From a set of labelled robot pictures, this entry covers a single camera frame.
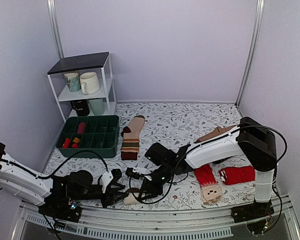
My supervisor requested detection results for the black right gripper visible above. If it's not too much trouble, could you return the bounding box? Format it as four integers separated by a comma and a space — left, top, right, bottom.
139, 164, 175, 202

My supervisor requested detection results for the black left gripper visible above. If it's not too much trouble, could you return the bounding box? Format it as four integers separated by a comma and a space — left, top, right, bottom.
71, 184, 129, 209

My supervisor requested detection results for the cream brown block sock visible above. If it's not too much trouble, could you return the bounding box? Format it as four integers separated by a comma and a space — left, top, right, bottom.
123, 188, 140, 205

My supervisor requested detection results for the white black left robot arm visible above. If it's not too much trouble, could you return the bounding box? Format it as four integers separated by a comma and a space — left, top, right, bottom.
0, 142, 129, 217

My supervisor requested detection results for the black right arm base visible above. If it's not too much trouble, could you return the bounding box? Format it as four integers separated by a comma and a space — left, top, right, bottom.
231, 200, 274, 223

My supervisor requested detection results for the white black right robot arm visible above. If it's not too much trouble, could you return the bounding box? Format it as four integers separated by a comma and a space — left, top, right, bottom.
139, 117, 277, 218

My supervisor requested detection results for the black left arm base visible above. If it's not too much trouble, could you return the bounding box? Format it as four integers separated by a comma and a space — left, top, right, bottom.
38, 201, 82, 223

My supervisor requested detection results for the floral patterned table mat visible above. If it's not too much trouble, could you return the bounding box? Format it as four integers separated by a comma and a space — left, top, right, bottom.
46, 103, 276, 211

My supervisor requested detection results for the striped beige brown sock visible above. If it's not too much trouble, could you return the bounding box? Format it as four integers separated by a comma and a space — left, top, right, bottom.
121, 115, 146, 161

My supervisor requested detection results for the red beige face sock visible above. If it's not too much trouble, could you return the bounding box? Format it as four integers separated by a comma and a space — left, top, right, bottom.
194, 164, 223, 205

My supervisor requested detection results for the green divided organizer tray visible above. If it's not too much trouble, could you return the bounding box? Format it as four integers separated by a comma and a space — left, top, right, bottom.
56, 115, 120, 159

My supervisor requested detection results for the orange black rolled sock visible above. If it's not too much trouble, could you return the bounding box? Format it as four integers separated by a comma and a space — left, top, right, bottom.
71, 137, 81, 149

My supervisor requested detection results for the red rolled sock front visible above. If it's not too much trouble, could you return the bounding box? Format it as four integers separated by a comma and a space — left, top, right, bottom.
62, 137, 71, 149

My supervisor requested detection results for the red rolled sock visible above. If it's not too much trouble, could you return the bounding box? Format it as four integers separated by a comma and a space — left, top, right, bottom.
77, 122, 87, 134
62, 137, 71, 149

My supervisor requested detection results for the brown argyle sock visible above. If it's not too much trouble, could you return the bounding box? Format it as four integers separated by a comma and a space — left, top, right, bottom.
212, 158, 229, 165

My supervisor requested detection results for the red folded sock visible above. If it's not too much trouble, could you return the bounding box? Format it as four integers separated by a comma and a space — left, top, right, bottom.
218, 166, 255, 185

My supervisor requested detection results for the tan brown cuff sock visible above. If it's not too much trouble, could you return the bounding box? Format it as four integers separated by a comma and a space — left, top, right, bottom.
194, 125, 237, 144

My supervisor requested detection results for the pale green mug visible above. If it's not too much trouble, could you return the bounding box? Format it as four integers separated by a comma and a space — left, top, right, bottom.
88, 98, 105, 116

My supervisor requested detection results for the black mug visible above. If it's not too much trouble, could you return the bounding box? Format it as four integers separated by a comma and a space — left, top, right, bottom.
70, 99, 90, 117

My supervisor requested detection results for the white shelf black top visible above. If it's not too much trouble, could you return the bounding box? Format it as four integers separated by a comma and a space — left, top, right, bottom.
47, 52, 117, 122

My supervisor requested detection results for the cream white mug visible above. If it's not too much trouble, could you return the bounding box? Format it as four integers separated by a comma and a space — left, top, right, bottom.
79, 72, 100, 95

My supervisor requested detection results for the teal patterned mug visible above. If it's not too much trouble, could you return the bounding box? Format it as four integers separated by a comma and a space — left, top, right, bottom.
63, 71, 81, 93

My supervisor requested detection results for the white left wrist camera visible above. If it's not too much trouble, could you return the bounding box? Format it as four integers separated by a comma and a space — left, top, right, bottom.
98, 168, 122, 194

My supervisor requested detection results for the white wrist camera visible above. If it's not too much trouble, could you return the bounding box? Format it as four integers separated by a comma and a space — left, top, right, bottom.
125, 167, 152, 181
98, 168, 122, 194

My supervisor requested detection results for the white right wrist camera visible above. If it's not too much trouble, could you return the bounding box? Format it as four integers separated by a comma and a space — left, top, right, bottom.
125, 167, 152, 181

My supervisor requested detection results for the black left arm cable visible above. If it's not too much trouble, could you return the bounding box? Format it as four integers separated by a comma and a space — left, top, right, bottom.
0, 149, 109, 181

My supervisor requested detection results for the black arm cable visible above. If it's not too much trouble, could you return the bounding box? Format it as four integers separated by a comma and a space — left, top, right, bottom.
129, 124, 288, 223
0, 149, 109, 181

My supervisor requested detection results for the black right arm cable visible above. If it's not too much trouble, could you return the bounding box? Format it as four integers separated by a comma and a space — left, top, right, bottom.
129, 124, 288, 223

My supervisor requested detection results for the aluminium front rail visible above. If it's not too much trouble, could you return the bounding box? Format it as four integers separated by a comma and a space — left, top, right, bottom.
11, 187, 300, 240

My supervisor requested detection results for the right aluminium corner post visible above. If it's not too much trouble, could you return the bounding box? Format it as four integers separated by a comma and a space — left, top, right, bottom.
235, 0, 265, 109

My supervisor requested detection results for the aluminium corner post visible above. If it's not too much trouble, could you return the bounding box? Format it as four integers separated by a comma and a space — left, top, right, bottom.
46, 0, 64, 59
235, 0, 265, 109

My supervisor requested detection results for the left aluminium corner post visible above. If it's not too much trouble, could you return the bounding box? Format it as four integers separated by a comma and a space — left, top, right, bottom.
46, 0, 64, 59

